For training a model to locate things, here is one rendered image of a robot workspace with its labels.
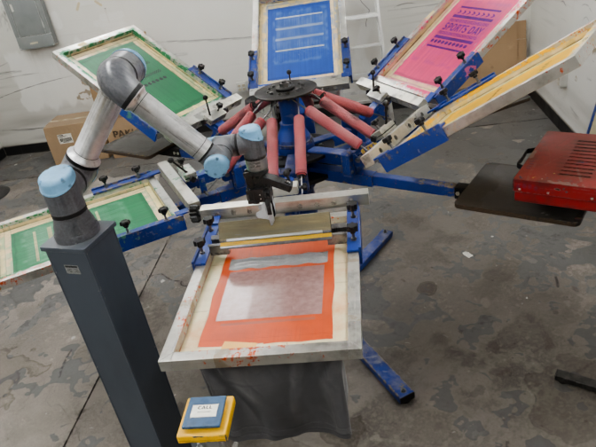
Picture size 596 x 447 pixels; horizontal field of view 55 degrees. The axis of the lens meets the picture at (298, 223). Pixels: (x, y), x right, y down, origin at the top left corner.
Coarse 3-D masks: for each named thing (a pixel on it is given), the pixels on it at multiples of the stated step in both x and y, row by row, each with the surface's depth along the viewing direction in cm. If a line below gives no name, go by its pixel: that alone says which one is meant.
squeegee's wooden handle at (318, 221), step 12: (276, 216) 207; (288, 216) 206; (300, 216) 205; (312, 216) 205; (324, 216) 204; (228, 228) 209; (240, 228) 208; (252, 228) 208; (264, 228) 207; (276, 228) 206; (288, 228) 206; (300, 228) 205; (312, 228) 204; (324, 228) 204
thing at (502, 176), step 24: (312, 168) 282; (336, 168) 277; (504, 168) 246; (432, 192) 250; (456, 192) 243; (480, 192) 230; (504, 192) 228; (528, 216) 211; (552, 216) 207; (576, 216) 205
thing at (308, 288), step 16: (320, 240) 216; (288, 272) 201; (304, 272) 199; (320, 272) 198; (288, 288) 193; (304, 288) 191; (320, 288) 190; (272, 304) 186; (288, 304) 185; (304, 304) 184; (320, 304) 183; (320, 320) 176; (272, 336) 173; (288, 336) 172; (304, 336) 171; (320, 336) 170
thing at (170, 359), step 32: (352, 256) 197; (192, 288) 195; (352, 288) 182; (352, 320) 168; (192, 352) 167; (224, 352) 164; (256, 352) 162; (288, 352) 160; (320, 352) 159; (352, 352) 158
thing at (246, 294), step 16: (240, 256) 215; (256, 256) 213; (224, 272) 207; (240, 272) 206; (256, 272) 204; (272, 272) 202; (224, 288) 198; (240, 288) 197; (256, 288) 195; (272, 288) 194; (224, 304) 190; (240, 304) 189; (256, 304) 188; (208, 320) 184; (224, 320) 183; (208, 336) 177; (224, 336) 176; (240, 336) 175; (256, 336) 174
